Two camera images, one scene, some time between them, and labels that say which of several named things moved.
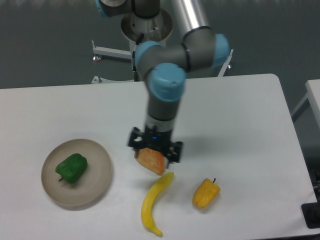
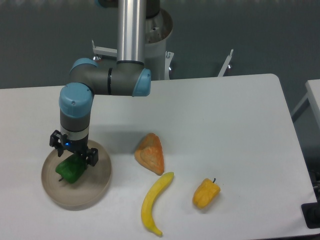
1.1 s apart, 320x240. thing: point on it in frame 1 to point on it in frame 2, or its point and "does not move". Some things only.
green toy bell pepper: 72,168 does not move
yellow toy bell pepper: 206,193 does not move
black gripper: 154,138 to 60,142
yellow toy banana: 146,212 does not move
